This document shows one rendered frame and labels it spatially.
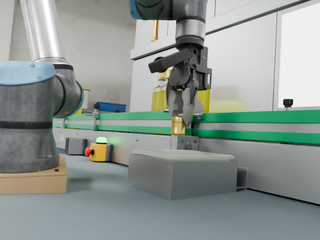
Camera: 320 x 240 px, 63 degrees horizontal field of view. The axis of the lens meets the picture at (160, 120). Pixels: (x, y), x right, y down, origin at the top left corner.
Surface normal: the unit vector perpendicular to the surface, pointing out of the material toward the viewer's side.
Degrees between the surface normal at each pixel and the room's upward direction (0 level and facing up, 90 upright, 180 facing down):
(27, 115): 93
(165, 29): 90
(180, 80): 90
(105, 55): 90
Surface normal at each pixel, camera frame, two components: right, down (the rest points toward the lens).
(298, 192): -0.78, -0.09
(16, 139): 0.29, -0.27
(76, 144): 0.62, 0.00
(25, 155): 0.48, -0.26
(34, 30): -0.13, 0.03
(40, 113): 0.85, 0.05
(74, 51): 0.37, -0.03
